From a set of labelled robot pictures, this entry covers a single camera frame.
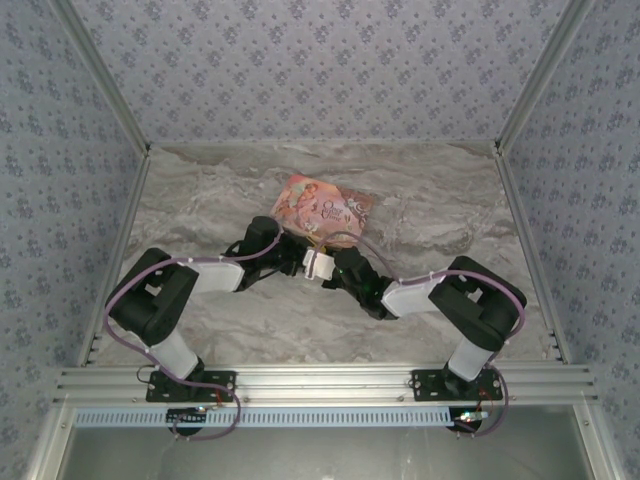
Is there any aluminium front mounting rail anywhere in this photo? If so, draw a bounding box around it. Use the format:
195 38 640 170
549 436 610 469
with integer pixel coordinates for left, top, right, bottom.
48 363 600 407

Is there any slotted pale cable duct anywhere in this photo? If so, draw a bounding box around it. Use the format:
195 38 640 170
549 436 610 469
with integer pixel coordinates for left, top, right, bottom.
73 405 504 430

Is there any aluminium frame corner post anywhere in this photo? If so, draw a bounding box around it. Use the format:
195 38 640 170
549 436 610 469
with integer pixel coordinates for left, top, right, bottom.
51 0 153 157
491 0 600 157

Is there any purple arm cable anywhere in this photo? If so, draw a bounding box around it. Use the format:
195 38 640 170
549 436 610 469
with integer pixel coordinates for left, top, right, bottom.
102 225 287 444
316 237 530 437

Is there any aluminium frame side rail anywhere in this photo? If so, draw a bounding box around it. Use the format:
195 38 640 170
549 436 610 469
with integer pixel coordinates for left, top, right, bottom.
74 149 153 370
493 149 572 367

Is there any small circuit board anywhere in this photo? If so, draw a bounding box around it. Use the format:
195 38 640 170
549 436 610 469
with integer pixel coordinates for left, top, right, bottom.
451 408 490 432

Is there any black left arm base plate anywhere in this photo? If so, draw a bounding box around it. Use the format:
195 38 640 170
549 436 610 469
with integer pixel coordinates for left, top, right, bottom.
144 368 238 404

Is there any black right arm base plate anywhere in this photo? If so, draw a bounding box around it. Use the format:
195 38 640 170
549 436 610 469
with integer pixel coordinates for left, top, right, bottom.
409 368 504 402

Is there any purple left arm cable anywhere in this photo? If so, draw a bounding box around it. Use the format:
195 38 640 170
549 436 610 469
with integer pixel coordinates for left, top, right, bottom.
102 225 287 444

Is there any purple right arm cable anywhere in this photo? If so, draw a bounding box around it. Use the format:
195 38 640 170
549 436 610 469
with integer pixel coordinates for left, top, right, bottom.
316 237 530 437

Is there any pink illustrated book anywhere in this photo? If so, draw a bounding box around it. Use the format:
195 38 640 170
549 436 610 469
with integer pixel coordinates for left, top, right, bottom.
269 173 378 239

